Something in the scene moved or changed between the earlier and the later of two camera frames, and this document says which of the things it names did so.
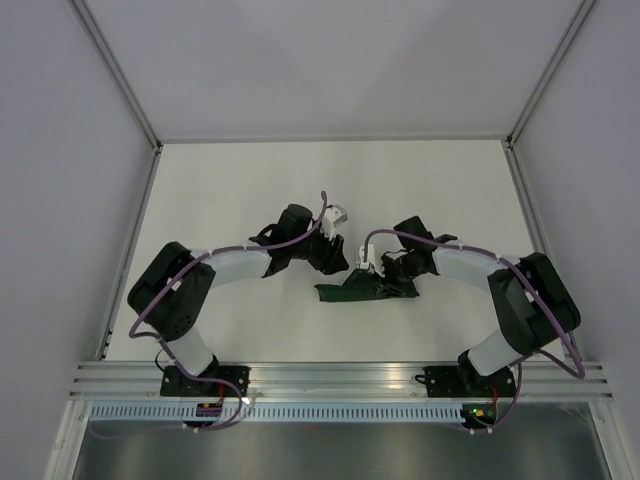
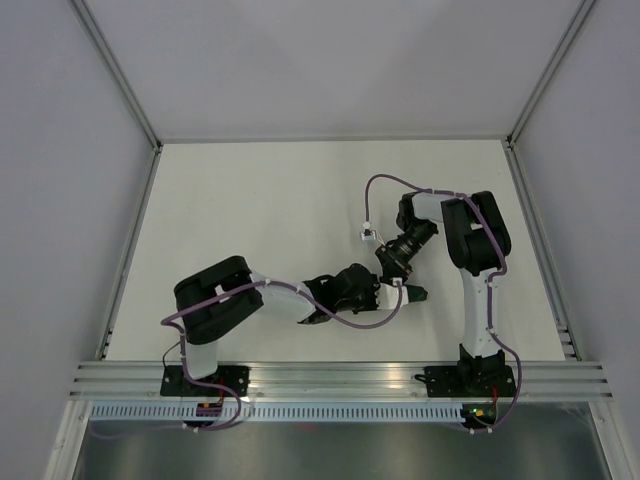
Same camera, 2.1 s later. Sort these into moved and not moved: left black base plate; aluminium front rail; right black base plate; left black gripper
Moved: left black gripper
Not moved: right black base plate; aluminium front rail; left black base plate
